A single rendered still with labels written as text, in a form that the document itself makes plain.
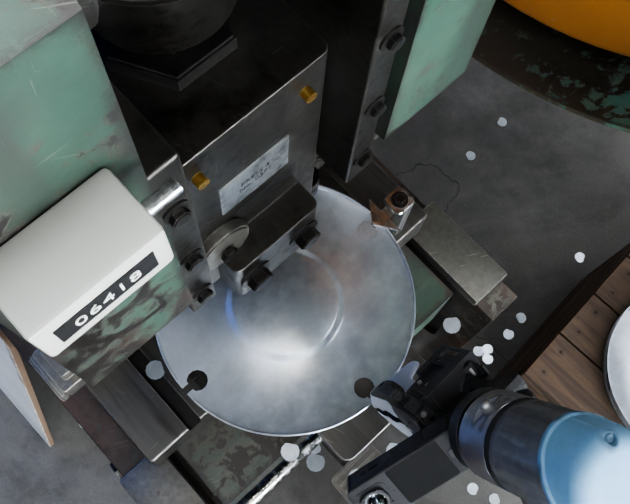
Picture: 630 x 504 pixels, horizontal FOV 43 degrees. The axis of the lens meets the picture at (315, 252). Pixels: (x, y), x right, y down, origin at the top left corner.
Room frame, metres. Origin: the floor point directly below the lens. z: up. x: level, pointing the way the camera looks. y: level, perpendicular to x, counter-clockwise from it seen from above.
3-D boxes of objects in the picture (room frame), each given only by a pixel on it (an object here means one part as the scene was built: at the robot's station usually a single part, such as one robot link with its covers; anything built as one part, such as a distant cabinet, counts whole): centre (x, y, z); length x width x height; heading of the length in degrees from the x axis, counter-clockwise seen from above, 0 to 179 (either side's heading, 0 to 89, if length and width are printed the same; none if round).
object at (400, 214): (0.36, -0.09, 0.75); 0.03 x 0.03 x 0.10; 51
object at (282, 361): (0.22, 0.02, 0.78); 0.29 x 0.29 x 0.01
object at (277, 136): (0.27, 0.09, 1.04); 0.17 x 0.15 x 0.30; 51
